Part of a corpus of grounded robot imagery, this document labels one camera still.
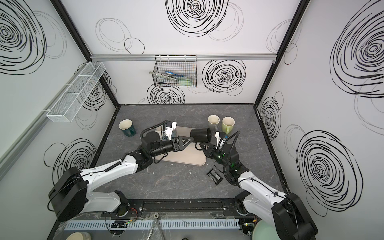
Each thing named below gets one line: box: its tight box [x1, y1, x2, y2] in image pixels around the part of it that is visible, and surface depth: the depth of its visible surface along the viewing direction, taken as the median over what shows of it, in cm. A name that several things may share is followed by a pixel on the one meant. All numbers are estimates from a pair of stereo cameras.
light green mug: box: [222, 116, 235, 135], surface depth 99 cm
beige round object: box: [65, 232, 92, 240], surface depth 63 cm
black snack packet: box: [206, 168, 224, 186], surface depth 84 cm
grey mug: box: [207, 114, 221, 132], surface depth 101 cm
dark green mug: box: [118, 118, 137, 137], surface depth 98 cm
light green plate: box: [252, 219, 281, 240], surface depth 68 cm
